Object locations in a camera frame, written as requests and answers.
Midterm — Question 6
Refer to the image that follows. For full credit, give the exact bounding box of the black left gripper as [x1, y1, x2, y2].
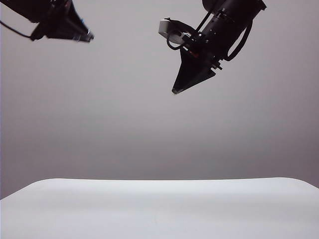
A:
[30, 0, 95, 44]

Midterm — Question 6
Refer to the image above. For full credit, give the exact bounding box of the black camera cable loop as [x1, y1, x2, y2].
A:
[166, 31, 187, 51]

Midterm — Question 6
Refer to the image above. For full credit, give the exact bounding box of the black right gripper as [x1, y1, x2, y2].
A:
[171, 11, 240, 95]

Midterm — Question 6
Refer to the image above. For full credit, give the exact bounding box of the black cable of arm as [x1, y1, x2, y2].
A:
[225, 18, 254, 62]
[0, 20, 34, 39]

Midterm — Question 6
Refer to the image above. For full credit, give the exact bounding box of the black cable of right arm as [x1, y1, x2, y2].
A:
[225, 18, 254, 62]

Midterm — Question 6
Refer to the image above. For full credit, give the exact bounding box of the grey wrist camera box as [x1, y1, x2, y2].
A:
[158, 16, 198, 46]

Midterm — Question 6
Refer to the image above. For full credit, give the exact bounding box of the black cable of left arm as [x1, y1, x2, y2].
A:
[0, 20, 34, 39]

